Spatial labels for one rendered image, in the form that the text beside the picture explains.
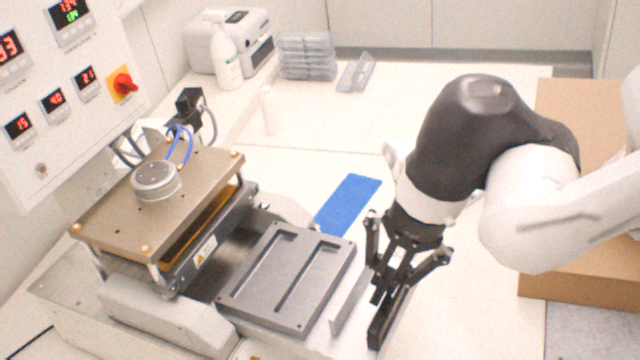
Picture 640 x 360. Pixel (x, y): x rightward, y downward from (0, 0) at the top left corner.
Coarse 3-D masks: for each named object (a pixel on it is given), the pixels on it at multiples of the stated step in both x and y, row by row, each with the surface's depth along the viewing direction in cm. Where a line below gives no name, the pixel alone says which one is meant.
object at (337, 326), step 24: (360, 264) 95; (336, 288) 98; (360, 288) 95; (336, 312) 89; (360, 312) 93; (264, 336) 93; (288, 336) 92; (312, 336) 91; (336, 336) 90; (360, 336) 90; (384, 336) 89
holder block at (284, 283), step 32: (288, 224) 107; (256, 256) 102; (288, 256) 101; (320, 256) 102; (352, 256) 101; (224, 288) 98; (256, 288) 99; (288, 288) 96; (320, 288) 95; (256, 320) 93; (288, 320) 91
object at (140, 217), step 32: (160, 160) 102; (192, 160) 107; (224, 160) 105; (128, 192) 102; (160, 192) 97; (192, 192) 100; (96, 224) 97; (128, 224) 96; (160, 224) 95; (128, 256) 92; (160, 256) 91
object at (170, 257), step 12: (228, 192) 107; (216, 204) 104; (204, 216) 102; (192, 228) 100; (204, 228) 101; (180, 240) 99; (192, 240) 99; (108, 252) 103; (168, 252) 97; (180, 252) 97; (132, 264) 101; (144, 264) 99; (168, 264) 95; (168, 276) 98
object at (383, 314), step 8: (400, 288) 91; (384, 296) 90; (392, 296) 90; (400, 296) 91; (384, 304) 89; (392, 304) 89; (376, 312) 88; (384, 312) 88; (392, 312) 89; (376, 320) 87; (384, 320) 87; (368, 328) 86; (376, 328) 86; (384, 328) 87; (368, 336) 86; (376, 336) 85; (368, 344) 87; (376, 344) 86
